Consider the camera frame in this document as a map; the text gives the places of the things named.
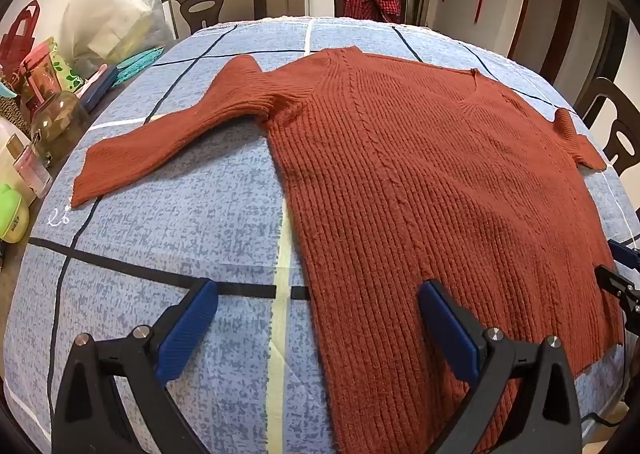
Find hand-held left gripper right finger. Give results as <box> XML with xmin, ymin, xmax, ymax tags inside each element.
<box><xmin>417</xmin><ymin>278</ymin><xmax>585</xmax><ymax>454</ymax></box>

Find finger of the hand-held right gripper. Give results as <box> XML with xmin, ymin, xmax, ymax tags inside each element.
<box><xmin>594</xmin><ymin>264</ymin><xmax>640</xmax><ymax>335</ymax></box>
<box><xmin>606</xmin><ymin>239</ymin><xmax>640</xmax><ymax>271</ymax></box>

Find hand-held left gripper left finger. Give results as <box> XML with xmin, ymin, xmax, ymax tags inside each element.
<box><xmin>50</xmin><ymin>278</ymin><xmax>221</xmax><ymax>454</ymax></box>

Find rust knit sweater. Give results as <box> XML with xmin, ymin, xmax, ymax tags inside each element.
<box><xmin>70</xmin><ymin>45</ymin><xmax>626</xmax><ymax>454</ymax></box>

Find blue checked blanket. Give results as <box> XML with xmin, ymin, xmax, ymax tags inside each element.
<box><xmin>0</xmin><ymin>14</ymin><xmax>640</xmax><ymax>454</ymax></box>

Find brown wooden door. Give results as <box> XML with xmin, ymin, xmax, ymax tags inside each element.
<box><xmin>575</xmin><ymin>2</ymin><xmax>632</xmax><ymax>110</ymax></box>
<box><xmin>507</xmin><ymin>0</ymin><xmax>583</xmax><ymax>85</ymax></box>

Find green plastic container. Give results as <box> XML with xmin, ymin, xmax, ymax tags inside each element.
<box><xmin>0</xmin><ymin>183</ymin><xmax>30</xmax><ymax>243</ymax></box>

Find white box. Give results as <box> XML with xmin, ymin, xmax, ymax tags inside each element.
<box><xmin>0</xmin><ymin>117</ymin><xmax>53</xmax><ymax>207</ymax></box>

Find glass jar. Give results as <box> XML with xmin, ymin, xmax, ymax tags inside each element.
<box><xmin>31</xmin><ymin>90</ymin><xmax>92</xmax><ymax>166</ymax></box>

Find blue flat box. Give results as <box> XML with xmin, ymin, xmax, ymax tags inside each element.
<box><xmin>75</xmin><ymin>64</ymin><xmax>120</xmax><ymax>114</ymax></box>

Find teal lace mat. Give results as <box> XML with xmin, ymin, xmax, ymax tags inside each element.
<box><xmin>114</xmin><ymin>47</ymin><xmax>166</xmax><ymax>85</ymax></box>

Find brown woven basket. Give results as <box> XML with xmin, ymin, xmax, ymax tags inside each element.
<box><xmin>0</xmin><ymin>93</ymin><xmax>32</xmax><ymax>135</ymax></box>

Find green leaf print package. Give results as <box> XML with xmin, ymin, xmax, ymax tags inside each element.
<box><xmin>47</xmin><ymin>37</ymin><xmax>86</xmax><ymax>92</ymax></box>

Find pink clear cup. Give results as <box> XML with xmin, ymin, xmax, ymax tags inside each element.
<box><xmin>19</xmin><ymin>42</ymin><xmax>63</xmax><ymax>102</ymax></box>

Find red gift bag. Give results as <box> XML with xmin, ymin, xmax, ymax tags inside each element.
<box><xmin>0</xmin><ymin>0</ymin><xmax>43</xmax><ymax>80</ymax></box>

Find white plastic bag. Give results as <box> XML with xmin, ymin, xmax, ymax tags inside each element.
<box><xmin>60</xmin><ymin>0</ymin><xmax>176</xmax><ymax>80</ymax></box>

